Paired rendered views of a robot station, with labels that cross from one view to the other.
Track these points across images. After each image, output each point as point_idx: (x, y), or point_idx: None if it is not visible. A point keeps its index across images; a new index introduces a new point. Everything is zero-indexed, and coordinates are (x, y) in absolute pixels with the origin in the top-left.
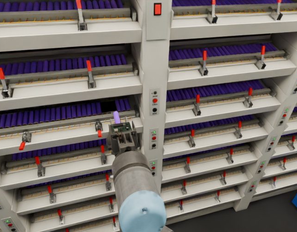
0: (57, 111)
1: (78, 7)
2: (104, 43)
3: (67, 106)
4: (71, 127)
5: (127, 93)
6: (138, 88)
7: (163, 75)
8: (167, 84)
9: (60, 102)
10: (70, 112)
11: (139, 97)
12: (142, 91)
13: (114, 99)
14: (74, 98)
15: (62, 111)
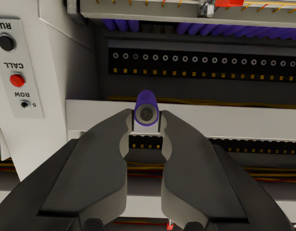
0: (281, 35)
1: (172, 226)
2: (146, 197)
3: (250, 37)
4: (291, 0)
5: (105, 106)
6: (75, 118)
7: (16, 144)
8: None
9: (274, 112)
10: (255, 29)
11: (74, 56)
12: (66, 107)
13: (139, 28)
14: (237, 118)
15: (270, 34)
